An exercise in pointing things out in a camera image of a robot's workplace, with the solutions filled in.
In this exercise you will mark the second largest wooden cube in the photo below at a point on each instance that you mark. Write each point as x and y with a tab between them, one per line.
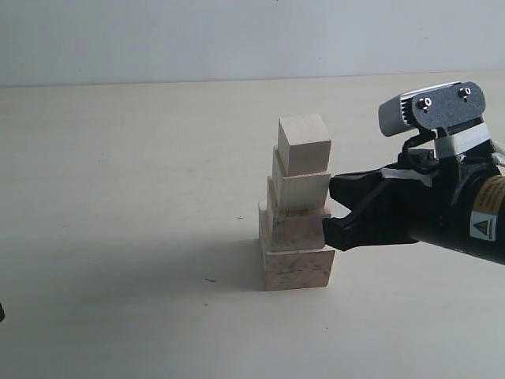
293	230

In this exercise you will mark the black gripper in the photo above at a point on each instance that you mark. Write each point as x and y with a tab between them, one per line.
462	209

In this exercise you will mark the smallest wooden cube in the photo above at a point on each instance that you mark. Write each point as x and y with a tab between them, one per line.
304	144

